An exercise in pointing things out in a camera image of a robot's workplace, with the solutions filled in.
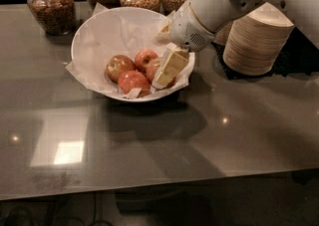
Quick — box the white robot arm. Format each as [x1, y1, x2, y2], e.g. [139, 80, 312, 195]
[155, 0, 319, 76]

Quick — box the paper bowl stack front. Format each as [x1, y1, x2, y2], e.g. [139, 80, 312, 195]
[222, 3, 294, 76]

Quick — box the red apple back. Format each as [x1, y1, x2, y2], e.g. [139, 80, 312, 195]
[135, 49, 158, 73]

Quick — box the paper bowl stack rear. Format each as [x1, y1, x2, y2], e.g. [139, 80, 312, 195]
[213, 22, 232, 46]

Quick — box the glass cereal jar far left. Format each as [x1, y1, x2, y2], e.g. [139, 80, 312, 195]
[27, 0, 76, 35]

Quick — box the red apple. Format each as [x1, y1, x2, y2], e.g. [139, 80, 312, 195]
[118, 71, 151, 98]
[106, 55, 136, 83]
[146, 57, 176, 89]
[135, 49, 158, 73]

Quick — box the white bowl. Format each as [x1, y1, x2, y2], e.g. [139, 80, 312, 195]
[70, 6, 196, 104]

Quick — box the red apple front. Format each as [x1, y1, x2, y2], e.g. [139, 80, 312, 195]
[118, 71, 151, 98]

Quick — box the paper bowl stack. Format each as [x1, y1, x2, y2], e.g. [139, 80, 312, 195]
[213, 22, 232, 46]
[222, 3, 294, 76]

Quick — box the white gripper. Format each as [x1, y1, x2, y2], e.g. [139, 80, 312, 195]
[152, 1, 214, 90]

